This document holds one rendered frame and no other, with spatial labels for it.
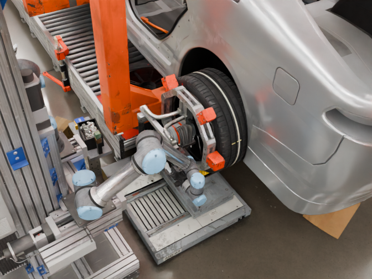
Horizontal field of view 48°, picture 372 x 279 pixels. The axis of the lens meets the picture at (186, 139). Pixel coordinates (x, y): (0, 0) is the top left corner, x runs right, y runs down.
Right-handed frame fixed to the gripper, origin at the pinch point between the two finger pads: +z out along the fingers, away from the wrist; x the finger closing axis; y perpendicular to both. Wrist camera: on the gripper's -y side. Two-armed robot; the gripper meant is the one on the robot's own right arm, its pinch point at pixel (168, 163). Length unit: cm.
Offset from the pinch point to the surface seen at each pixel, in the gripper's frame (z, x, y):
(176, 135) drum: 11.8, -12.7, 6.9
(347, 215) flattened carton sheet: -58, -133, -81
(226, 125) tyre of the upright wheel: -8.5, -33.9, 22.3
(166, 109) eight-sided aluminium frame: 43.2, -24.9, -1.1
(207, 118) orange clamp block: -5.3, -21.4, 30.6
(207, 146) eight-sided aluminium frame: -9.9, -20.3, 12.4
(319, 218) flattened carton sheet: -49, -111, -81
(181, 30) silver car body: 64, -47, 43
